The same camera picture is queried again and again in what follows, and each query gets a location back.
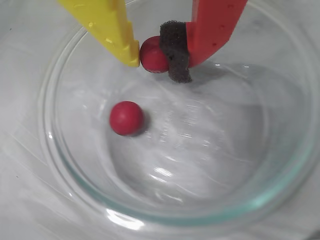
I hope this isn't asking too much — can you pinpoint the gripper red moving right finger foam pad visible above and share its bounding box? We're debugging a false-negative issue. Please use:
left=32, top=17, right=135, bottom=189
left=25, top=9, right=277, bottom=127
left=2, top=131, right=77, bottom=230
left=159, top=0, right=249, bottom=85

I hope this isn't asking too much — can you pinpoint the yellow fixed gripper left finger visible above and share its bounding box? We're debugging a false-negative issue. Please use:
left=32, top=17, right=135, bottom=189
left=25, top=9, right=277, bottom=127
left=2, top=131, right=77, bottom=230
left=56, top=0, right=140, bottom=68

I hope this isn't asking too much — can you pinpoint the red round candy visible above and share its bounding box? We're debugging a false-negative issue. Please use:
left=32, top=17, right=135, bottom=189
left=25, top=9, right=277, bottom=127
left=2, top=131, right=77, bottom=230
left=139, top=35, right=171, bottom=75
left=109, top=100, right=145, bottom=137

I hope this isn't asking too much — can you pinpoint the glass bowl for red candies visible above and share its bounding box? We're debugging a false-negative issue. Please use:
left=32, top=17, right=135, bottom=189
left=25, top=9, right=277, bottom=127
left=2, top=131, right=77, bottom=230
left=37, top=0, right=320, bottom=227

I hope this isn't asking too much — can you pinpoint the white tablecloth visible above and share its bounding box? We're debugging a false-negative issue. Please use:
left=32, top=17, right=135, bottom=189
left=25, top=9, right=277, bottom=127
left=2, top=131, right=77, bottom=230
left=0, top=0, right=320, bottom=240

